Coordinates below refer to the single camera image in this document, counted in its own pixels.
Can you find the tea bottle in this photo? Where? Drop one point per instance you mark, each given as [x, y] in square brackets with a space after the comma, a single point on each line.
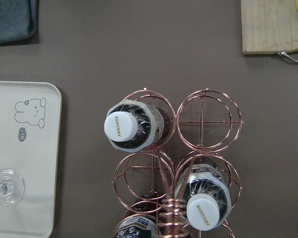
[207, 196]
[133, 126]
[140, 221]

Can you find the bamboo cutting board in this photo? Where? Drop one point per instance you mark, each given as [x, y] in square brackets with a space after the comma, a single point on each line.
[270, 27]

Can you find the grey folded cloth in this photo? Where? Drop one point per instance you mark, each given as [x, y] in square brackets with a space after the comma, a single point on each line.
[18, 20]

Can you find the clear wine glass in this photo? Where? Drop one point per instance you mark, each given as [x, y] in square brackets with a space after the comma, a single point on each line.
[12, 187]

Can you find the copper wire bottle basket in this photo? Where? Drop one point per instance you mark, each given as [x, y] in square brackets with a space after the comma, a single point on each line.
[206, 123]

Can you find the cream rabbit tray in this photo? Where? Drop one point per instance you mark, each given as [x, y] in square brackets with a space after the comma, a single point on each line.
[30, 117]

